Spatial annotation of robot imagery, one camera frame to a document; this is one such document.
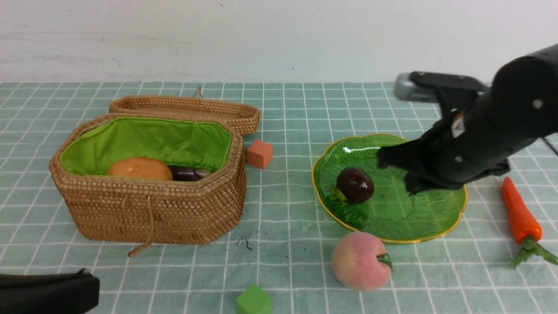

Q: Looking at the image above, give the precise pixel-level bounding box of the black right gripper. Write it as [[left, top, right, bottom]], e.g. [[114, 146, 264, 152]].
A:
[[377, 94, 510, 195]]

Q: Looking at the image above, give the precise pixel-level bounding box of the dark purple mangosteen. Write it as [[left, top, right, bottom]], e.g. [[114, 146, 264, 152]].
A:
[[333, 166, 375, 204]]

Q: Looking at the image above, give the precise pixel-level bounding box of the pink peach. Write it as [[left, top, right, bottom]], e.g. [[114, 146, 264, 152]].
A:
[[331, 231, 392, 292]]

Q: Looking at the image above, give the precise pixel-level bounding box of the orange carrot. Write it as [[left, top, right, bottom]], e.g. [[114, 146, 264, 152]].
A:
[[501, 177, 558, 268]]

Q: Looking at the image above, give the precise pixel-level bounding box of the purple eggplant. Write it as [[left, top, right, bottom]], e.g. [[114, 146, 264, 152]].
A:
[[169, 165, 213, 181]]

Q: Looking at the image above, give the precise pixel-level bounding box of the brown potato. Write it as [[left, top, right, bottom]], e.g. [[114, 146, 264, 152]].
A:
[[106, 156, 173, 181]]

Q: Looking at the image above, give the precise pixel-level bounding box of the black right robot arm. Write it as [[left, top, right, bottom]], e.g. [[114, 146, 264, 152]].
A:
[[377, 44, 558, 195]]

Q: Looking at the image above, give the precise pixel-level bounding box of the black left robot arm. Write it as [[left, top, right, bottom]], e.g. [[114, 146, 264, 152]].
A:
[[0, 269, 100, 314]]

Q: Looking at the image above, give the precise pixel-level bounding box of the green leaf glass plate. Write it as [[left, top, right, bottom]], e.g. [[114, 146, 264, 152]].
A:
[[311, 133, 469, 244]]

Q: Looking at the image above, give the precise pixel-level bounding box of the orange foam cube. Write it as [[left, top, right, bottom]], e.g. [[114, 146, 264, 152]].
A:
[[246, 140, 273, 169]]

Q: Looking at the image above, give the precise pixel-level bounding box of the woven wicker basket lid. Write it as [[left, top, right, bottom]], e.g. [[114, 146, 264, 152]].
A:
[[108, 95, 261, 135]]

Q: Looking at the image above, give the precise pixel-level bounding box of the green foam cube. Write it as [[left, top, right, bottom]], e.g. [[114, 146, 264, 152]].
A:
[[235, 284, 273, 314]]

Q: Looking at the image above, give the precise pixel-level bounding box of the green checkered tablecloth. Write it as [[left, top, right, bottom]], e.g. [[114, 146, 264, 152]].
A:
[[0, 82, 557, 314]]

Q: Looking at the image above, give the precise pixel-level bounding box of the woven wicker basket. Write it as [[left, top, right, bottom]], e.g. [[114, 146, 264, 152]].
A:
[[49, 113, 247, 245]]

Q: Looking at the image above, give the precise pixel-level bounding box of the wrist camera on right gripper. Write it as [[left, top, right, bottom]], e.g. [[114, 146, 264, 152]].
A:
[[393, 70, 488, 109]]

